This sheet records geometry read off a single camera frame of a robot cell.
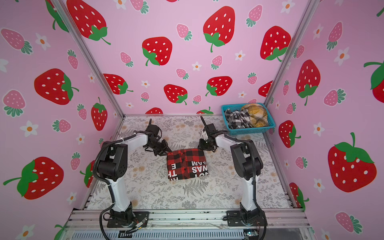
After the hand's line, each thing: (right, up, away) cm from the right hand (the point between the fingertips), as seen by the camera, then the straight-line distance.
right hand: (199, 146), depth 99 cm
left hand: (-18, -3, -3) cm, 18 cm away
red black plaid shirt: (-8, -9, -11) cm, 16 cm away
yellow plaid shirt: (+43, +23, +8) cm, 49 cm away
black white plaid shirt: (+28, +19, +7) cm, 35 cm away
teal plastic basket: (+28, +10, +5) cm, 30 cm away
